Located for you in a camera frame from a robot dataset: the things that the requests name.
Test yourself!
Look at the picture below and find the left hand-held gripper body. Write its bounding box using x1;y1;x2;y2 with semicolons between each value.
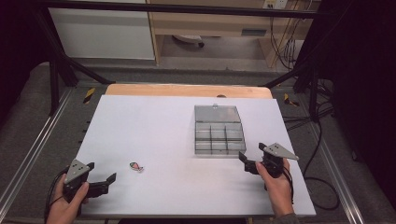
63;159;95;203

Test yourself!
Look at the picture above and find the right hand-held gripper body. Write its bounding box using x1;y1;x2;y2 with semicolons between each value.
244;142;300;179

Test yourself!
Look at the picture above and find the clear plastic compartment box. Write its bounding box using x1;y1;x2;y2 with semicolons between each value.
193;104;248;157

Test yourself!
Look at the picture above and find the small fish-shaped eraser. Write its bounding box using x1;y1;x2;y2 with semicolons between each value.
129;161;145;174

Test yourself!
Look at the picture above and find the person's right hand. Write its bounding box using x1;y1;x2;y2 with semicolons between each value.
255;157;295;218

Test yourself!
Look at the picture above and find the person's left hand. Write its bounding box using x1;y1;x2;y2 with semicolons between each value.
46;173;91;224

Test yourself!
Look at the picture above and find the yellow black tape strip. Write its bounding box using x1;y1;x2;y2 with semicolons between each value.
82;87;96;105
283;92;301;108

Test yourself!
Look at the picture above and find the wooden table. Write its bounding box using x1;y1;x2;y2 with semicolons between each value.
105;82;275;100

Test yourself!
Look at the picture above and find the light wooden desk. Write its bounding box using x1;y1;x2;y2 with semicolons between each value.
146;0;322;68

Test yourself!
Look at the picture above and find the white cabinet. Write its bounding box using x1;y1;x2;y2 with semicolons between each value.
47;0;156;61

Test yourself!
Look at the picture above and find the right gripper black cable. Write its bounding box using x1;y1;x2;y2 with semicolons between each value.
281;169;296;205

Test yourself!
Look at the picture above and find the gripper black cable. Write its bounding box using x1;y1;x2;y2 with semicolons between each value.
281;169;296;205
44;167;70;224

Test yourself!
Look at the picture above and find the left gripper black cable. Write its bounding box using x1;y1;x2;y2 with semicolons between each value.
44;167;70;224

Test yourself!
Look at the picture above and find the black cable on floor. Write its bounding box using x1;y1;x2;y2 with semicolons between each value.
302;119;341;212

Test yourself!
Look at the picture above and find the aluminium floor rail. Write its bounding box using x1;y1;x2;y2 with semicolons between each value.
0;88;75;217
306;119;366;224

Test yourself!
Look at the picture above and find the black metal frame stand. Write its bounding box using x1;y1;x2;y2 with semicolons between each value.
262;18;335;123
35;12;117;117

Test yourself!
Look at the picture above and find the bundle of hanging cables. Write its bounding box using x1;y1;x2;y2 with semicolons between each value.
268;8;304;72

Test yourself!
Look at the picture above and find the wall power outlet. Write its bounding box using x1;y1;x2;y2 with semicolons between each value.
262;0;290;10

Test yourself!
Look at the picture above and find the black metal frame bar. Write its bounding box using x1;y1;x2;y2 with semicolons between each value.
32;0;332;21

